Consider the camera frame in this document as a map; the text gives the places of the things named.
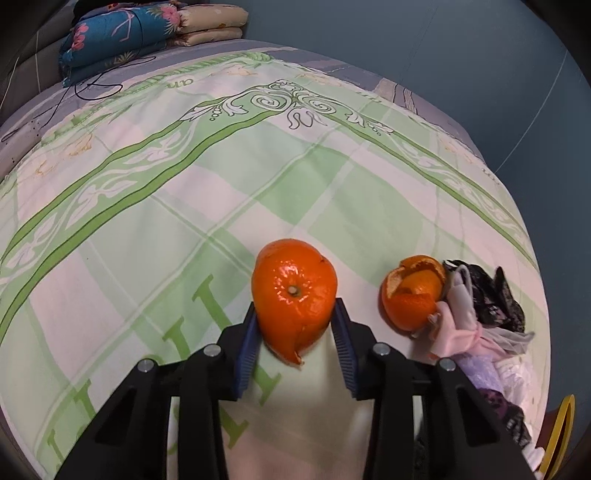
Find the dark grey headboard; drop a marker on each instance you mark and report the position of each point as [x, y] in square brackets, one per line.
[27, 46]

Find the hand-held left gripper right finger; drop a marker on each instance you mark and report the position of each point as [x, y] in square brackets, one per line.
[345, 350]

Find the black lace garment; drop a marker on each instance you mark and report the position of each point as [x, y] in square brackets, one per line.
[494, 295]

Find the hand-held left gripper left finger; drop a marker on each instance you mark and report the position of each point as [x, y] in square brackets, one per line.
[245, 350]

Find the beige folded quilt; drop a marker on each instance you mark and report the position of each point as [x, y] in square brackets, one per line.
[210, 23]

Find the pink garment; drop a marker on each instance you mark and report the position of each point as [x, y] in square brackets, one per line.
[457, 323]

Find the torn orange peel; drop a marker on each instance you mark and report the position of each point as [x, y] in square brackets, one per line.
[411, 295]

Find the large orange peel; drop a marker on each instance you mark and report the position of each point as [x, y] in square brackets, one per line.
[293, 300]

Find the green checked bedspread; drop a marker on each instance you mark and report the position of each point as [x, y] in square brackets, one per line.
[184, 207]

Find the blue floral folded quilt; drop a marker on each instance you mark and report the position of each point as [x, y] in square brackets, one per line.
[120, 32]

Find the purple lace garment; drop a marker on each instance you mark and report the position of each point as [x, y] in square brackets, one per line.
[489, 383]

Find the grey sheer garment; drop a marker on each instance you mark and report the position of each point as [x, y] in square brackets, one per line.
[505, 344]

